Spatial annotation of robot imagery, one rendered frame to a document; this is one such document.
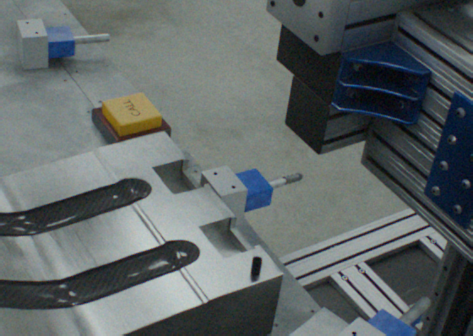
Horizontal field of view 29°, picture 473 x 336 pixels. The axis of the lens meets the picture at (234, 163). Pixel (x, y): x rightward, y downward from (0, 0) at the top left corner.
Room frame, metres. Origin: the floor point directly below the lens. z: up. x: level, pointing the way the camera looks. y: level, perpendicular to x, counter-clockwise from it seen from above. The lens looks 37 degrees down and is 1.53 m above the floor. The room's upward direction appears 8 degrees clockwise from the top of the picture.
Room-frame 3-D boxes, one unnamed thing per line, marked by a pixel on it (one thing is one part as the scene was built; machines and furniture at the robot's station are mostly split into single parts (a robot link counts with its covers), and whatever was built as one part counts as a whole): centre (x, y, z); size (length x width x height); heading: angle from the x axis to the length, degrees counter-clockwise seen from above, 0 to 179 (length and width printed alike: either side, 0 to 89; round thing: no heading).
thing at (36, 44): (1.15, 0.27, 0.83); 0.13 x 0.05 x 0.05; 115
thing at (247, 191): (0.87, -0.03, 0.83); 0.13 x 0.05 x 0.05; 124
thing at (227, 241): (0.71, -0.01, 0.87); 0.05 x 0.05 x 0.04; 35
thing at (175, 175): (0.79, 0.06, 0.87); 0.05 x 0.05 x 0.04; 35
